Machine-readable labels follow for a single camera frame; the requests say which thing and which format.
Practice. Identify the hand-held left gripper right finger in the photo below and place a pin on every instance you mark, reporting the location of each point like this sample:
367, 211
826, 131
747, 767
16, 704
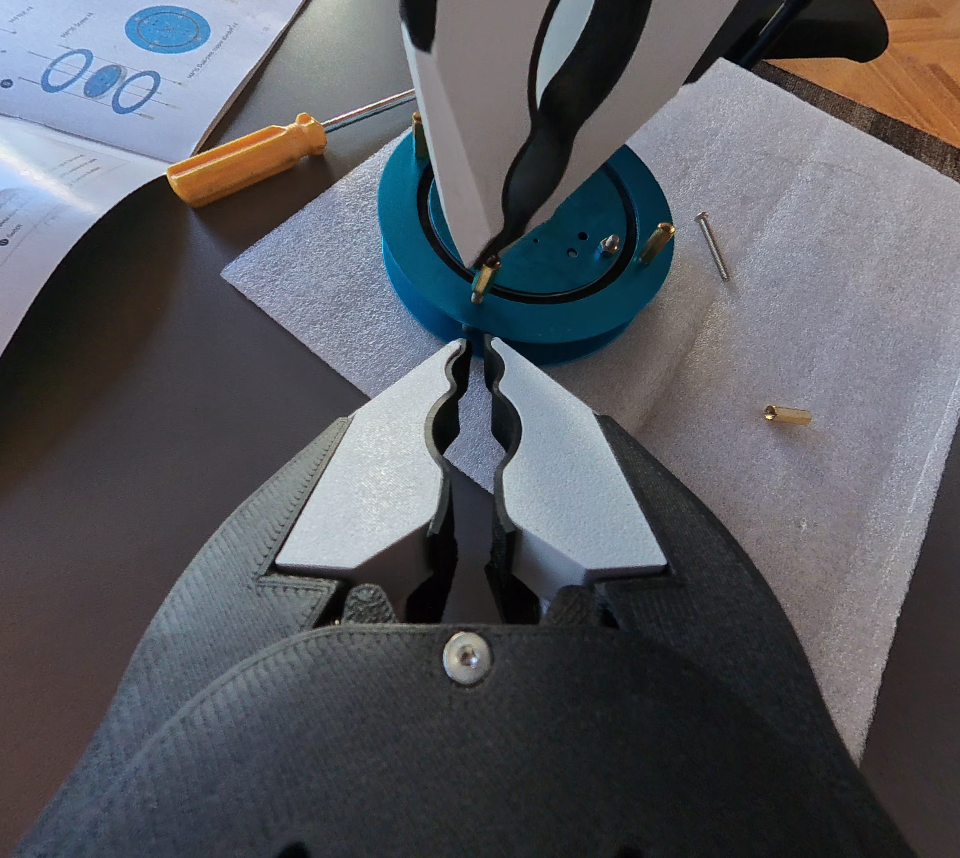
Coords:
578, 498

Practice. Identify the blue disc with bearing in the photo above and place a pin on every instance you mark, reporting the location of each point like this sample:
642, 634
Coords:
585, 250

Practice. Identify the blue round metal base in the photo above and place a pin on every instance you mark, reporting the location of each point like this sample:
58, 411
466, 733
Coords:
413, 273

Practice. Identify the brass standoff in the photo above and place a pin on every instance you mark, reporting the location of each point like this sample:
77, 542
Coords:
788, 415
482, 283
662, 240
419, 138

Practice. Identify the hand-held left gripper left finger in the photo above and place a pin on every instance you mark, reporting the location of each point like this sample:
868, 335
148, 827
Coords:
368, 498

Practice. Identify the dark grey desk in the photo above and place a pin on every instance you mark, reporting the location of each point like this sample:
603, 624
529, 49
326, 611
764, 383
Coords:
135, 468

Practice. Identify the printed instruction booklet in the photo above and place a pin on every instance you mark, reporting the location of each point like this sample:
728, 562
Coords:
120, 33

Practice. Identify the silver screw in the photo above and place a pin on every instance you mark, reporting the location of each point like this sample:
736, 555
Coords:
713, 246

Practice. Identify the white foam sheet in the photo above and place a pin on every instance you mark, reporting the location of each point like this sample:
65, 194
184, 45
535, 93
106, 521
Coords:
840, 318

